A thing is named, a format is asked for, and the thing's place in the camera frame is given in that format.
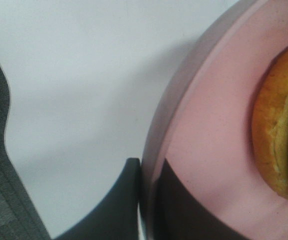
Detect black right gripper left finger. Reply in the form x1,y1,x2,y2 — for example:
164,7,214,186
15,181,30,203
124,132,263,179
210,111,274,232
57,158,140,240

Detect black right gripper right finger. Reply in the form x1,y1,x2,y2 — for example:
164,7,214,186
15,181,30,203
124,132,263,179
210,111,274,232
154,161,236,240

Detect pink round plate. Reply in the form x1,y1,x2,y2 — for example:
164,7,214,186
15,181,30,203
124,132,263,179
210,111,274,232
140,0,288,240

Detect toy burger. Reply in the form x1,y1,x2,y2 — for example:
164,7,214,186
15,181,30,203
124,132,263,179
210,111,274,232
251,48,288,199

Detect dark grey fabric edge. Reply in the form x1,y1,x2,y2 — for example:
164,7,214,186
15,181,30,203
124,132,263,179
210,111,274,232
0,67,50,240

